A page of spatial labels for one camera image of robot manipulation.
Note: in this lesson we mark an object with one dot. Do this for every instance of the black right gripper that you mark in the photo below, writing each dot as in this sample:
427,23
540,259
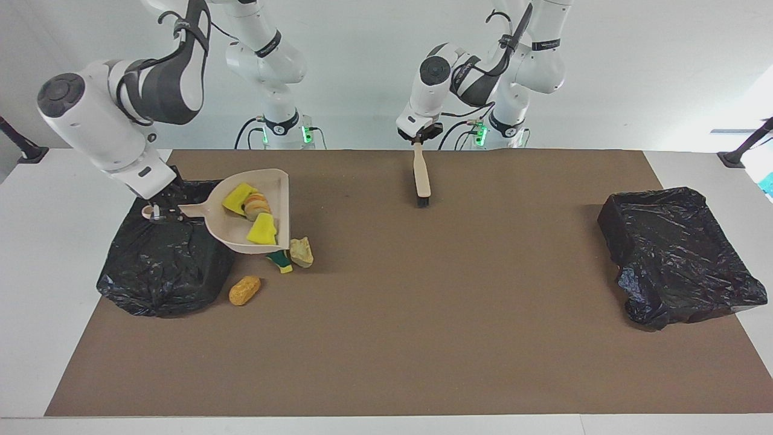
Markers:
164,194

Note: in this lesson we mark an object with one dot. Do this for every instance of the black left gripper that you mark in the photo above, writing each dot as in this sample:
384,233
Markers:
430,131

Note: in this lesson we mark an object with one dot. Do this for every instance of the beige hand brush black bristles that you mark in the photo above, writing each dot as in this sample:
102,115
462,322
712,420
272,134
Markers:
422,178

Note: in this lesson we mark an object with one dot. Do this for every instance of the beige plastic dustpan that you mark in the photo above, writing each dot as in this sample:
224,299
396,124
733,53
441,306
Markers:
226,232

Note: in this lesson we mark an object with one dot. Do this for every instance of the beige sponge piece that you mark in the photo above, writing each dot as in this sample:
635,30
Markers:
302,252
259,206

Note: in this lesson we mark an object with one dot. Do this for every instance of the orange sponge piece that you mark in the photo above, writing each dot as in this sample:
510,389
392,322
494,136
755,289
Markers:
244,290

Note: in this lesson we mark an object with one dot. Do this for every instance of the green and yellow sponge piece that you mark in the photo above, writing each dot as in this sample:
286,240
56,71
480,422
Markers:
281,263

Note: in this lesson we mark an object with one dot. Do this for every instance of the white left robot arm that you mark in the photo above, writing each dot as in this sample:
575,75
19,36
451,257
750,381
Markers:
435,78

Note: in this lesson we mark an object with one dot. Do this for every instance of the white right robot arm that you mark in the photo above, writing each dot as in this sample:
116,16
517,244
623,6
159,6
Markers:
102,127

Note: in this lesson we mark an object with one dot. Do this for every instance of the bin with black bag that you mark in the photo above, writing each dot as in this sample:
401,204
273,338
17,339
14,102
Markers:
163,266
676,254

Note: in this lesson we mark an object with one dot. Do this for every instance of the brown table mat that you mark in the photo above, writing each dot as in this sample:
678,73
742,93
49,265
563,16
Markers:
362,386

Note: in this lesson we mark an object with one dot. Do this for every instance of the teal object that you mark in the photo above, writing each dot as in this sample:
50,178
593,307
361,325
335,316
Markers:
768,184

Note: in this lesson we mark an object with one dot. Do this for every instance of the black camera stand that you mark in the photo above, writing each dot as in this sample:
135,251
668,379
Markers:
27,151
740,154

